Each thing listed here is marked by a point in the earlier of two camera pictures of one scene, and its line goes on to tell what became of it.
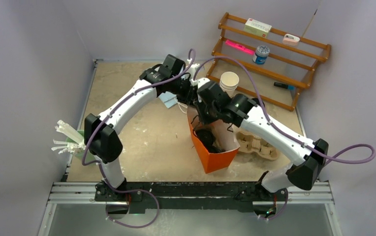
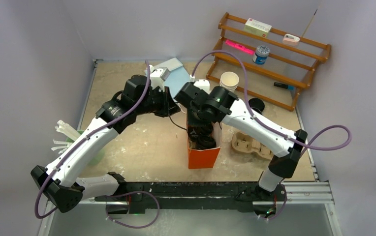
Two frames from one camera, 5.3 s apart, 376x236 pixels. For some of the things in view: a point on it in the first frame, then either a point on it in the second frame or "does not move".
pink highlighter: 243,48 does not move
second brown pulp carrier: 247,142 does not move
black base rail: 168,197 does not move
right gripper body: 209,114 does not move
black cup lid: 206,136 does not move
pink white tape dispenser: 290,40 does not move
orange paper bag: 226,135 → 200,158
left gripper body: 183,89 → 157,103
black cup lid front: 212,149 → 204,142
